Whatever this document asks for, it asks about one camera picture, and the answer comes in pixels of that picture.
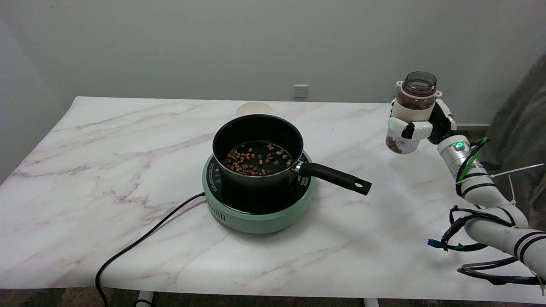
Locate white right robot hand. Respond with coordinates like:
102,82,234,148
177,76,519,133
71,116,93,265
387,98,457,145

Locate clear bottle with white sleeve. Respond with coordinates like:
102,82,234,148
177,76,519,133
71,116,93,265
385,71,443,155

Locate grey cloth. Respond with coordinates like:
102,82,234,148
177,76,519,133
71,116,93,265
481,55,546,233

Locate white zip tie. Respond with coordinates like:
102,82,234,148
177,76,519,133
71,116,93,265
456,163,546,206

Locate brown food pieces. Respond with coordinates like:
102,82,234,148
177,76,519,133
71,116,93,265
223,144,293,177

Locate round white lid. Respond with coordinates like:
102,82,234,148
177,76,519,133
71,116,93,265
236,102,276,118

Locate green electric hot plate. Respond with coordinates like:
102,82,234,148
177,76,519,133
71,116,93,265
202,150,317,234

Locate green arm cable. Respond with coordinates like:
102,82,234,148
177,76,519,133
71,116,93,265
456,136,491,185

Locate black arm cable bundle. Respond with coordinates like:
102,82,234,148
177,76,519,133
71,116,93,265
427,205,546,286

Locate black saucepan with handle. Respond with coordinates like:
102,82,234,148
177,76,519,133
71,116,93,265
212,114,372,203

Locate black power cord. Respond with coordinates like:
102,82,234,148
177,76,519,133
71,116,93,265
95,193,206,307

